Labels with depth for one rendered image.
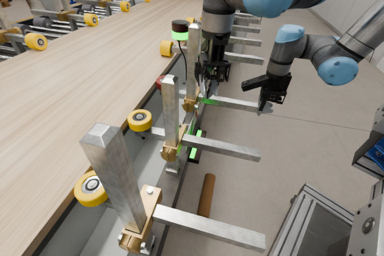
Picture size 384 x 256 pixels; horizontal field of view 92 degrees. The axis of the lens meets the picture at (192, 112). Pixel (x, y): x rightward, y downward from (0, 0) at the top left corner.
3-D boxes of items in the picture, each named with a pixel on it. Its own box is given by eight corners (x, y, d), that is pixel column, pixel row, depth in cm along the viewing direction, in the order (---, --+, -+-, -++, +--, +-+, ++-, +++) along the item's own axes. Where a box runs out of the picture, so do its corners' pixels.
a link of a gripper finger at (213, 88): (209, 107, 56) (212, 80, 50) (206, 96, 61) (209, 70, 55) (219, 107, 57) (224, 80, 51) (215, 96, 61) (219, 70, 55)
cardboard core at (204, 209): (216, 174, 139) (209, 216, 117) (215, 180, 144) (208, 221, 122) (206, 172, 140) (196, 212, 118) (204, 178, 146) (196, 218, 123)
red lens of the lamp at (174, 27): (191, 27, 64) (191, 20, 62) (187, 33, 59) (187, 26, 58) (175, 26, 65) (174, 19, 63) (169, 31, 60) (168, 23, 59)
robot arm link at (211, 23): (199, 7, 45) (232, 7, 46) (198, 27, 48) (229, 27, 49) (204, 14, 39) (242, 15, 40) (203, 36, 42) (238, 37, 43)
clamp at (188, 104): (200, 95, 88) (201, 86, 85) (194, 113, 78) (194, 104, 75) (188, 93, 89) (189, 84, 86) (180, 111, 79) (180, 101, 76)
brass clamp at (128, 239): (164, 198, 51) (163, 188, 48) (143, 256, 41) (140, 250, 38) (143, 192, 52) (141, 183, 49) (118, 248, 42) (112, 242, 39)
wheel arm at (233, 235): (260, 238, 45) (266, 232, 42) (261, 255, 42) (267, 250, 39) (99, 192, 51) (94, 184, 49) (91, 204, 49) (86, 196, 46)
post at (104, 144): (154, 240, 54) (119, 122, 23) (149, 255, 52) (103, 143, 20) (143, 237, 55) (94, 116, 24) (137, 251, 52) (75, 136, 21)
